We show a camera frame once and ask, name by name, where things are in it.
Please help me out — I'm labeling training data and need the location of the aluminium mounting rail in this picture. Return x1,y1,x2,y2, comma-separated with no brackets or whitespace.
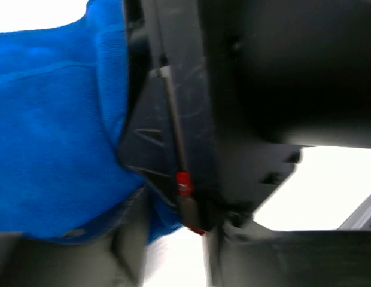
339,195,371,231

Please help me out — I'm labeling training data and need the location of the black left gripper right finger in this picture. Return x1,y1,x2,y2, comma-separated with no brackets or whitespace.
206,222,371,286

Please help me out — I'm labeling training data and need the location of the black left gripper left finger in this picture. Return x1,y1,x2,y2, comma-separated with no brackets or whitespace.
0,187,150,286

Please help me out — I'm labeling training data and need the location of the blue towel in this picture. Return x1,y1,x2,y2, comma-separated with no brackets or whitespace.
0,0,186,246

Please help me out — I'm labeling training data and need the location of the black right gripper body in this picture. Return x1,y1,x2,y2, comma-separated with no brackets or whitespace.
118,1,371,234

